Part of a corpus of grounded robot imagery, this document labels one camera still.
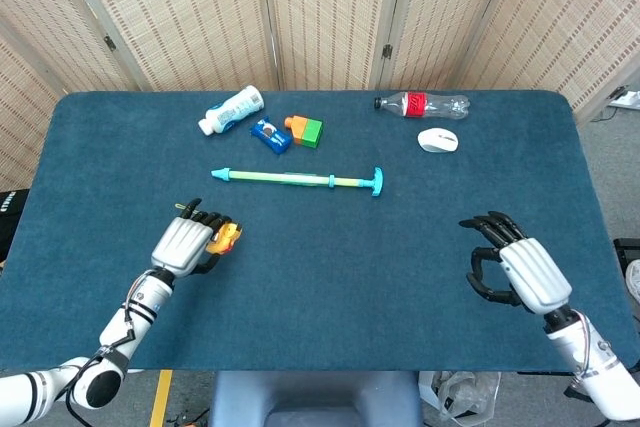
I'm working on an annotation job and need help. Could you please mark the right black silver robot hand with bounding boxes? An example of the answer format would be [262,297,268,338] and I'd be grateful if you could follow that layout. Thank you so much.
[458,211,573,316]

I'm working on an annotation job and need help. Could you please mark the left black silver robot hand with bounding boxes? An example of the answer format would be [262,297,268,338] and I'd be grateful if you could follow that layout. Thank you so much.
[150,198,234,278]

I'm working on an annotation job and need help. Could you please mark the yellow tape measure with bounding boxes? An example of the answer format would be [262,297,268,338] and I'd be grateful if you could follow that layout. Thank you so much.
[174,203,245,254]

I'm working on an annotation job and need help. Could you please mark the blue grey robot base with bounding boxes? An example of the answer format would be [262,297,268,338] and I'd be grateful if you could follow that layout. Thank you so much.
[208,370,425,427]

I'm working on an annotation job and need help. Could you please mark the black box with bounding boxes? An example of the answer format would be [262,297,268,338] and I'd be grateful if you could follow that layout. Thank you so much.
[613,238,640,268]

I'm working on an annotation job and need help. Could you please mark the teal green water squirter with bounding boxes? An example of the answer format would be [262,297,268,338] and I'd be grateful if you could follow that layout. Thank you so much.
[210,166,385,198]

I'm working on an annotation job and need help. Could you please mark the blue cookie packet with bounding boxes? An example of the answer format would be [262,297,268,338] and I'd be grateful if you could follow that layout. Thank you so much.
[250,118,294,156]

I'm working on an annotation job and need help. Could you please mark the clear plastic bag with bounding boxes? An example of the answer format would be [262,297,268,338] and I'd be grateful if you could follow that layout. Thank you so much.
[418,370,502,422]

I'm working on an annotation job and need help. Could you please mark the blue felt table cover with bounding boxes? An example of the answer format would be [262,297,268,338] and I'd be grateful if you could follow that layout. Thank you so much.
[0,90,640,374]

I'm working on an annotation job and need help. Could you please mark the white blue plastic bottle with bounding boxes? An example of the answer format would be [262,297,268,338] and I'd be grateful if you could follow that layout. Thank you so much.
[198,85,265,137]

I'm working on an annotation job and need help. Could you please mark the white computer mouse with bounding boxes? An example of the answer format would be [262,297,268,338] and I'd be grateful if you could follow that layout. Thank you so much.
[417,127,460,154]

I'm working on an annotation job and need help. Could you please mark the orange green toy block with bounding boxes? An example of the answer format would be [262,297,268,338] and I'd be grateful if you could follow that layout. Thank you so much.
[284,115,324,150]

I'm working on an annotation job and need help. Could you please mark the black bag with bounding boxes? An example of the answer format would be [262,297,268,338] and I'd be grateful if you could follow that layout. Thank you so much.
[0,190,31,264]

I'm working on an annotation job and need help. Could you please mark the white power strip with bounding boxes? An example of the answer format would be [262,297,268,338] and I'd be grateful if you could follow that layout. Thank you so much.
[607,90,640,111]

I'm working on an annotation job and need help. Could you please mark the clear red-label soda bottle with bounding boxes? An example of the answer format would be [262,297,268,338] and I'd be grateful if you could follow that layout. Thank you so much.
[373,91,471,121]

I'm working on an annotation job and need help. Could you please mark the woven bamboo folding screen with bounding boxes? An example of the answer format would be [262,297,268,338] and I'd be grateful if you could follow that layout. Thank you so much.
[0,0,640,193]

